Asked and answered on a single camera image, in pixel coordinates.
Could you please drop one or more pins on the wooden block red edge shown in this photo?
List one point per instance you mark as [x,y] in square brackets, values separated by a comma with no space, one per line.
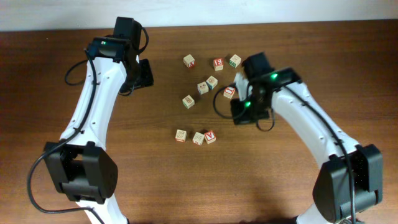
[198,138]

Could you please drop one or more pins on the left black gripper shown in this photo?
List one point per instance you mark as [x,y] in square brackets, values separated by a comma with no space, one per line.
[148,79]

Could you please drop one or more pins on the red letter E block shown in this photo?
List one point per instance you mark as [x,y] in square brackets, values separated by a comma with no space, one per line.
[218,64]

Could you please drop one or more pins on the wooden block shell picture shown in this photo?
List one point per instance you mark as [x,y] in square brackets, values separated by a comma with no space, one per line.
[211,82]

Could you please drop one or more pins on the wooden block blue S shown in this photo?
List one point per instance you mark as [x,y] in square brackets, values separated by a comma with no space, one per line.
[202,88]

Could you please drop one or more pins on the wooden block red side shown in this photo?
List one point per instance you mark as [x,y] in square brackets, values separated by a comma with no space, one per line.
[189,61]

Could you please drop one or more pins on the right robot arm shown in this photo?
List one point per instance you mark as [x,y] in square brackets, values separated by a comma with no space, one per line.
[350,177]

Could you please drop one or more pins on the red letter I block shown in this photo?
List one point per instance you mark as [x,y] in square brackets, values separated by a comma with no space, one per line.
[229,92]

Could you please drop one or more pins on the wooden block green side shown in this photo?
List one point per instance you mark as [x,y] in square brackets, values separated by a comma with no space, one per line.
[235,60]

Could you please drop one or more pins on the wooden block pineapple picture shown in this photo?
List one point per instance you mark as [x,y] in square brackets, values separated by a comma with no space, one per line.
[188,101]

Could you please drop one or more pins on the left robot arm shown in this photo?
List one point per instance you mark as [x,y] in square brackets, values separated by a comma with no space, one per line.
[78,164]

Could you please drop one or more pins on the red letter V block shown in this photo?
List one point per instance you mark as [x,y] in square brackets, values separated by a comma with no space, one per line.
[210,137]

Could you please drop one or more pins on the wooden block red bottom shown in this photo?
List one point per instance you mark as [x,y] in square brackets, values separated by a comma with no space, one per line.
[180,135]

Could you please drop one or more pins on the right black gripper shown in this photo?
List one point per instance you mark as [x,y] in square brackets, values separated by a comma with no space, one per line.
[245,115]

